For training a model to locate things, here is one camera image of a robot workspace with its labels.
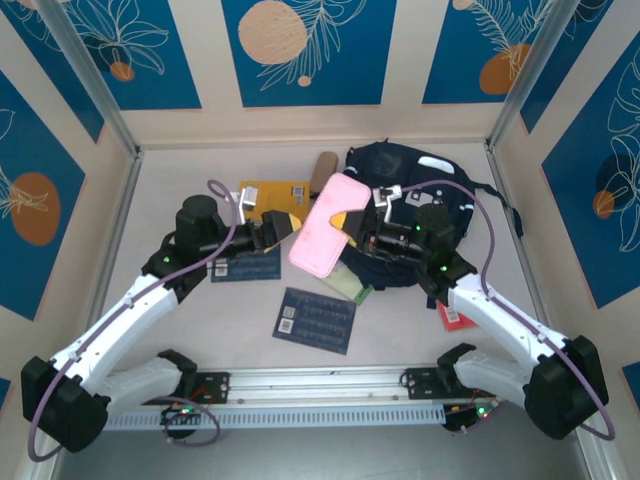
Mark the yellow book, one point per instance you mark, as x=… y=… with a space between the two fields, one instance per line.
x=280 y=195

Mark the pink pencil case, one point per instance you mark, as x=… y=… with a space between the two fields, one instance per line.
x=320 y=235

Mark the navy blue printed booklet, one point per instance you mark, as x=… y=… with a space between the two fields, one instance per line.
x=315 y=320
x=250 y=270

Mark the green notepad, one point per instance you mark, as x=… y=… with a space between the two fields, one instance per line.
x=350 y=285

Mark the tan cylinder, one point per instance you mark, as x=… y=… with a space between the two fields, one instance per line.
x=325 y=170

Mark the navy blue backpack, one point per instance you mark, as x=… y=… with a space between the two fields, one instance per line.
x=390 y=160

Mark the red card pack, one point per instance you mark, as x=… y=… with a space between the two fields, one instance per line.
x=452 y=320

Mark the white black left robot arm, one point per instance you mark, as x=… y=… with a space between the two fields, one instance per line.
x=115 y=320

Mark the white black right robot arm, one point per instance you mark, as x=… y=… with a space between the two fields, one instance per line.
x=500 y=315

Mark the aluminium side rail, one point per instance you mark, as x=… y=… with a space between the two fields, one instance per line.
x=531 y=280
x=116 y=235

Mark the long aluminium base rail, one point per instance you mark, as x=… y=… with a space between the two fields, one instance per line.
x=325 y=382

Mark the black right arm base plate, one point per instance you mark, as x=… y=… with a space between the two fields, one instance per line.
x=417 y=382

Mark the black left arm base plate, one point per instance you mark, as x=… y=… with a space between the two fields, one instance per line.
x=217 y=385

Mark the aluminium frame post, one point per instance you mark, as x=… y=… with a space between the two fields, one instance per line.
x=530 y=70
x=85 y=75

